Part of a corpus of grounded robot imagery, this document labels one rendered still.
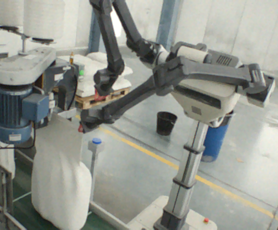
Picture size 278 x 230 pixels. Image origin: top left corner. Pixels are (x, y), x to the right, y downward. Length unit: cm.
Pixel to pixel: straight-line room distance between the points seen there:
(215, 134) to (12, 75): 271
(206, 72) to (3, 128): 84
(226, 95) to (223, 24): 815
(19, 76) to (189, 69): 64
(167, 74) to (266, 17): 822
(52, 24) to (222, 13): 852
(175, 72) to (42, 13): 57
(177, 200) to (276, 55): 752
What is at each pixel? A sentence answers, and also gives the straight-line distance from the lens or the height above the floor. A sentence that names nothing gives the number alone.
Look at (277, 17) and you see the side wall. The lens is 915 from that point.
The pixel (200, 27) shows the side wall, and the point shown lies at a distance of 982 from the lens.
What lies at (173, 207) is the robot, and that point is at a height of 48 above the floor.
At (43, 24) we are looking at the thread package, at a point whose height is 159.
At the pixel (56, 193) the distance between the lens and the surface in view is 176.
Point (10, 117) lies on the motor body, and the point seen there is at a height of 122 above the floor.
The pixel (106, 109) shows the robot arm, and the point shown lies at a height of 125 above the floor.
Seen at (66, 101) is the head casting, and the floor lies 112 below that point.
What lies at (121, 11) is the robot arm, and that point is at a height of 168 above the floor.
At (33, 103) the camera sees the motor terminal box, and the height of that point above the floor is 130.
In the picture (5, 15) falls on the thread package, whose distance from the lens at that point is 148.
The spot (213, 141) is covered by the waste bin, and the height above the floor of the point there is 30.
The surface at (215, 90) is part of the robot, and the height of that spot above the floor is 139.
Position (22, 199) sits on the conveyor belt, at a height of 38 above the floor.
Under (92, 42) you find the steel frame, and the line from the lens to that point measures 767.
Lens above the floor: 177
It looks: 24 degrees down
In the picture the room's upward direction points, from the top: 10 degrees clockwise
